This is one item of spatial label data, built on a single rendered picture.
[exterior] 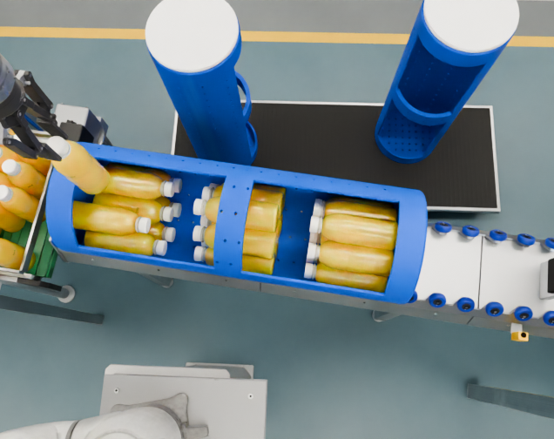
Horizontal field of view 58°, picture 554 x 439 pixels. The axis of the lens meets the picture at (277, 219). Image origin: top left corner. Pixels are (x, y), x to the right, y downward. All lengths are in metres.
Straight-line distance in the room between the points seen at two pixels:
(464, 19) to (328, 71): 1.17
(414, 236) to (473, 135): 1.43
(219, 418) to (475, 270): 0.79
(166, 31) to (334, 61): 1.31
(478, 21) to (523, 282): 0.76
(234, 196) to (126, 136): 1.58
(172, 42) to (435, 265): 0.99
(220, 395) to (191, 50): 0.96
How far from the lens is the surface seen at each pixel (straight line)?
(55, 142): 1.06
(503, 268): 1.54
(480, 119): 2.58
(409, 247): 1.15
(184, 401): 1.27
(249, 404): 1.26
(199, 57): 1.56
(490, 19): 1.71
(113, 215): 1.30
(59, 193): 1.27
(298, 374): 2.33
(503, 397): 2.10
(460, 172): 2.45
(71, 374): 2.52
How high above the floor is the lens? 2.33
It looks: 75 degrees down
